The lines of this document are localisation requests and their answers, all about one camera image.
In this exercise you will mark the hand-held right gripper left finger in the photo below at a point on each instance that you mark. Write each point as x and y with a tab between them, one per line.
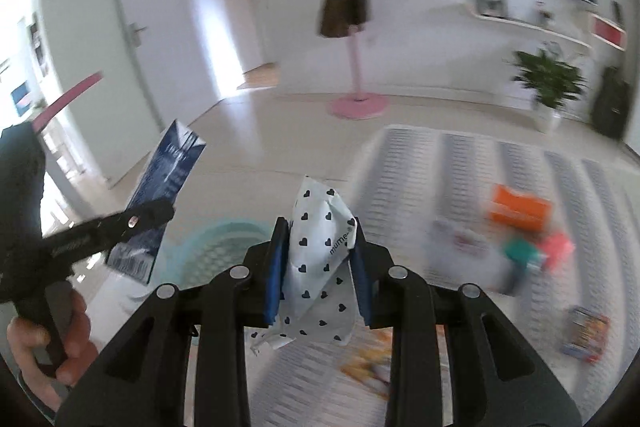
278	267

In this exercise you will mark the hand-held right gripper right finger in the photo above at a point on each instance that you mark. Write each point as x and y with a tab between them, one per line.
361	277

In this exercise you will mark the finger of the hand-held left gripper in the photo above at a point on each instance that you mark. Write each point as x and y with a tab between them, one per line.
117	227

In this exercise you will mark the white heart-print packet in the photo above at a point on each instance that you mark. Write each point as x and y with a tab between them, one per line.
317	252

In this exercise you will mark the dark blue carton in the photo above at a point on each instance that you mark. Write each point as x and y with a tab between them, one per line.
155	187

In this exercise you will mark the teal plastic basket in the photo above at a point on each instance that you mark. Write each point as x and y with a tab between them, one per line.
215	247

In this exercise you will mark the person's left hand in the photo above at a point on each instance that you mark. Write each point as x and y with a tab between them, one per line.
55	347

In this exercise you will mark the yellow orange wrapper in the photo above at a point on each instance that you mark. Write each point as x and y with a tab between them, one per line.
367	367

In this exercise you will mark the grey striped rug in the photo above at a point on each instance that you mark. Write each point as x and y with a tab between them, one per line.
450	257

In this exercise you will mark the white crumpled wrapper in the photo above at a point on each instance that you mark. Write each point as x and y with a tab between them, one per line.
457	234

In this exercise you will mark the teal box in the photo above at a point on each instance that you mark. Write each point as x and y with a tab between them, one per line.
520	252

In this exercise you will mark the orange box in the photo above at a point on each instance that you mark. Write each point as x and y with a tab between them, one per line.
517	208

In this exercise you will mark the white door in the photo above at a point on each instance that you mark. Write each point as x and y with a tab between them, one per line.
135	52

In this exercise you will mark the pink box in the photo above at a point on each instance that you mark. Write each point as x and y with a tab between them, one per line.
556	249

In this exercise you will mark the pink coat stand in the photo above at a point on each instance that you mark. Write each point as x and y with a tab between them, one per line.
357	72

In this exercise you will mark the colourful snack packet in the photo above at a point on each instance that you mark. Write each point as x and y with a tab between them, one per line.
585	332

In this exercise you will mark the brown hanging bag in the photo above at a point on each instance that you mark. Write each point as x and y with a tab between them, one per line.
346	13

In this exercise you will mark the potted green plant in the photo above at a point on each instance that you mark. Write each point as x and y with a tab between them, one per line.
547	82

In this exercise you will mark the framed picture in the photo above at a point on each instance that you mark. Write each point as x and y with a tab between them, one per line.
490	3

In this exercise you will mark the black speaker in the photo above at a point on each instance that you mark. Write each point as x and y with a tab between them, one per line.
611	99

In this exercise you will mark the red white box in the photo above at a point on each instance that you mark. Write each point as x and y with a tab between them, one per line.
609	29

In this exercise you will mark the white wall shelf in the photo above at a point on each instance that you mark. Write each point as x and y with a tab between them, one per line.
530	19

